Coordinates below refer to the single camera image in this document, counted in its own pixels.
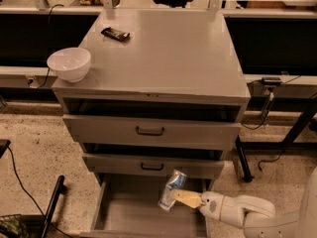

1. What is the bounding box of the grey drawer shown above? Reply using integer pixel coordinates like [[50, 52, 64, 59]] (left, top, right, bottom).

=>
[[63, 115, 240, 150], [80, 175, 209, 238], [82, 154, 224, 179]]

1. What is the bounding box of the black power adapter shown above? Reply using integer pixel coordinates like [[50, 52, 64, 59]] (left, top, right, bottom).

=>
[[261, 77, 282, 85]]

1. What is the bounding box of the black stand leg left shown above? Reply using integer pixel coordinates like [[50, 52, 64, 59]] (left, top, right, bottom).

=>
[[38, 176, 66, 238]]

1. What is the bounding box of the black floor cable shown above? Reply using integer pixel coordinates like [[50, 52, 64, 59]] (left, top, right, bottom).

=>
[[6, 146, 72, 238]]

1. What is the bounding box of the green patterned basket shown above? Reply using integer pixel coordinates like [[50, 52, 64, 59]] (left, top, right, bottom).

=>
[[0, 214, 30, 238]]

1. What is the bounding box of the black stand leg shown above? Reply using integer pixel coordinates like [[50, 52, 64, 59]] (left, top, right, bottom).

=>
[[38, 176, 66, 238], [235, 137, 253, 182]]

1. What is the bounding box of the black stand leg right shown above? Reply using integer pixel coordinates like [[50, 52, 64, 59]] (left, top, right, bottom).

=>
[[235, 137, 253, 182]]

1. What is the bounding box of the grey bottom drawer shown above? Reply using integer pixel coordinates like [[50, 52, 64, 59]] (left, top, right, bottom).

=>
[[80, 175, 209, 238]]

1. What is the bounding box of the grey middle drawer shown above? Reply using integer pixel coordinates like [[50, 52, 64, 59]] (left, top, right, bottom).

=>
[[82, 154, 224, 179]]

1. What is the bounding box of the grey drawer cabinet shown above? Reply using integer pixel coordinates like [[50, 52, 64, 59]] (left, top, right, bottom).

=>
[[52, 7, 252, 183]]

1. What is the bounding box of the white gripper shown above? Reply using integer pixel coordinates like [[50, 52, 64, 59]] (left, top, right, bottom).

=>
[[171, 189, 275, 228]]

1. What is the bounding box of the grey top drawer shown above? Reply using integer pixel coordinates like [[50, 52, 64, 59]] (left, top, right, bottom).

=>
[[63, 115, 240, 150]]

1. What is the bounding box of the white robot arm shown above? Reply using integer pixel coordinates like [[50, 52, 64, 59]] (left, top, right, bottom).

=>
[[171, 168, 317, 238]]

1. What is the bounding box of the white bowl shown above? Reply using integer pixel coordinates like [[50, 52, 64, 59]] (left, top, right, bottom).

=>
[[47, 48, 91, 82]]

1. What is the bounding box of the dark snack bar wrapper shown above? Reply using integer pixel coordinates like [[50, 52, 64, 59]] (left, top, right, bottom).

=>
[[101, 27, 130, 42]]

